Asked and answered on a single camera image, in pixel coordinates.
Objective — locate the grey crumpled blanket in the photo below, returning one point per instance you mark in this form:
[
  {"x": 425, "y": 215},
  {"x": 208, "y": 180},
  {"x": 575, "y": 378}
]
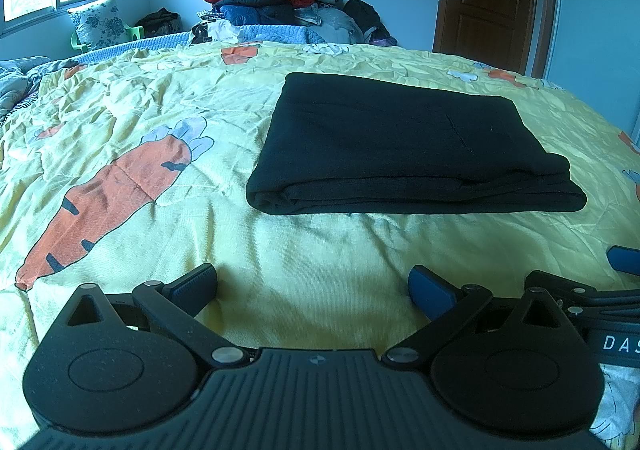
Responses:
[{"x": 25, "y": 80}]

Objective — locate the white wardrobe with flower stickers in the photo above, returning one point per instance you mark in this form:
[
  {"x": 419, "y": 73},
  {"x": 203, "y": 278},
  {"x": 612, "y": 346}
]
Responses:
[{"x": 595, "y": 30}]

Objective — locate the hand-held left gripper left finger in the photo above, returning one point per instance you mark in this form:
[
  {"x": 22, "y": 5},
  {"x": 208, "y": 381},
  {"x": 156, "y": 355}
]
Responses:
[{"x": 192, "y": 286}]

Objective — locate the black bag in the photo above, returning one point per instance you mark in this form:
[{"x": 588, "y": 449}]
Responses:
[{"x": 159, "y": 23}]

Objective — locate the floral pillow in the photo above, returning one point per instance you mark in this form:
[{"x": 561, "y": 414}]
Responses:
[{"x": 100, "y": 23}]

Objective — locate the green plastic chair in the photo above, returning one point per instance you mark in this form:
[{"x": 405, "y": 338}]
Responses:
[{"x": 80, "y": 43}]

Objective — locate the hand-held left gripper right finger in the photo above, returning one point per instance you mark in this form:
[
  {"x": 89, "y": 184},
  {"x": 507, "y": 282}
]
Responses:
[{"x": 430, "y": 291}]

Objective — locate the black pants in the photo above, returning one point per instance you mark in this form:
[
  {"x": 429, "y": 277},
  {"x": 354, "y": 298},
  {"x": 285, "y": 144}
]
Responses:
[{"x": 400, "y": 150}]

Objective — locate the blue quilted blanket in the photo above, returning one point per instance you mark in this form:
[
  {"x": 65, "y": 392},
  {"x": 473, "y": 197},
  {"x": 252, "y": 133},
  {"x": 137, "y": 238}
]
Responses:
[{"x": 165, "y": 43}]

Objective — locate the yellow carrot printed bed sheet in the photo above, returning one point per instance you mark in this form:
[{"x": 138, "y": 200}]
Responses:
[{"x": 280, "y": 250}]

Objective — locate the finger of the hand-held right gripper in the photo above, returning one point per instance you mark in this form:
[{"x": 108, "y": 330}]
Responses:
[
  {"x": 625, "y": 259},
  {"x": 565, "y": 282}
]

